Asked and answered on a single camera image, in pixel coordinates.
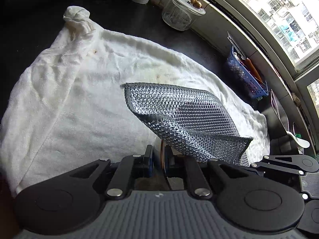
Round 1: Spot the brown garlic bulb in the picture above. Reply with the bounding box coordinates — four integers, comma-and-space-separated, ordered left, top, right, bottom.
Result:
190, 0, 202, 9

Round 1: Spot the white bowl with brown rim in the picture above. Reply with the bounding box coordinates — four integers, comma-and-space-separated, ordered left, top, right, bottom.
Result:
154, 138, 172, 179

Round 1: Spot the grey mesh dish cloth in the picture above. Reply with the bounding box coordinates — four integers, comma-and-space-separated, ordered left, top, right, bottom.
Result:
123, 83, 252, 166

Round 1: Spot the dark metal container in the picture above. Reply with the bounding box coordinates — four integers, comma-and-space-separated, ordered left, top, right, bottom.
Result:
270, 90, 289, 131

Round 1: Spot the white plastic spoon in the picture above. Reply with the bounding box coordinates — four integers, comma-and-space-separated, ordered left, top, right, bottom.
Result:
286, 131, 310, 148

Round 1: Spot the white towel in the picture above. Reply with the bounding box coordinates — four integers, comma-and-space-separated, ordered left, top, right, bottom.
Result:
1, 6, 270, 195

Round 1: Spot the blue plastic basket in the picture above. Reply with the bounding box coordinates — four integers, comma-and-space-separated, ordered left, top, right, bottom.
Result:
226, 45, 269, 99

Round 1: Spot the glass jar with lid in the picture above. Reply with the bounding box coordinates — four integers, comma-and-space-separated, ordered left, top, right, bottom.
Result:
162, 0, 206, 31

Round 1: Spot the orange handled knife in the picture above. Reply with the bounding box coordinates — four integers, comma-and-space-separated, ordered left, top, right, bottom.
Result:
227, 31, 265, 85

